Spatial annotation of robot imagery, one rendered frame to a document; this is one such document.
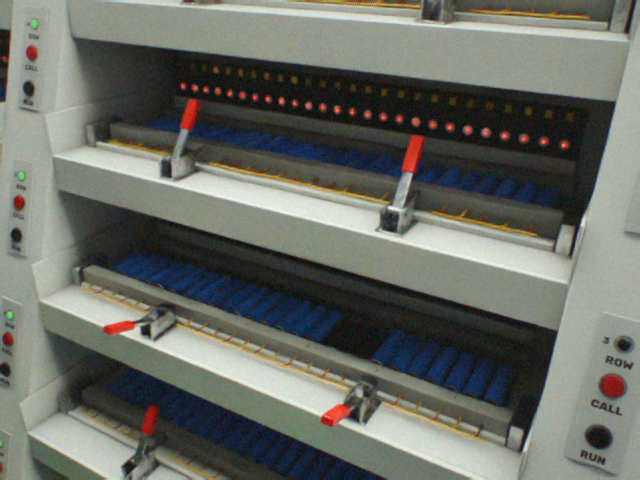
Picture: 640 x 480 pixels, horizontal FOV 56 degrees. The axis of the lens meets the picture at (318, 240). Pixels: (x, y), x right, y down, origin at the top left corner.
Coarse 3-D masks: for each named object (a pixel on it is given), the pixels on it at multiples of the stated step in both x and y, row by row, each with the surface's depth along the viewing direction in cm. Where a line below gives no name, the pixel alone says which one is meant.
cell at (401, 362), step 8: (416, 336) 67; (408, 344) 66; (416, 344) 66; (400, 352) 65; (408, 352) 65; (416, 352) 66; (392, 360) 64; (400, 360) 63; (408, 360) 64; (400, 368) 63
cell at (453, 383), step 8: (464, 352) 65; (464, 360) 64; (472, 360) 64; (456, 368) 62; (464, 368) 62; (472, 368) 64; (448, 376) 62; (456, 376) 61; (464, 376) 62; (448, 384) 60; (456, 384) 60; (464, 384) 61
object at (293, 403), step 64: (64, 256) 78; (128, 256) 88; (256, 256) 81; (64, 320) 75; (192, 384) 67; (256, 384) 63; (320, 384) 63; (320, 448) 60; (384, 448) 56; (448, 448) 55; (512, 448) 55
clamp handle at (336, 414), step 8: (360, 392) 57; (352, 400) 57; (360, 400) 57; (336, 408) 54; (344, 408) 54; (352, 408) 56; (328, 416) 52; (336, 416) 52; (344, 416) 54; (328, 424) 52
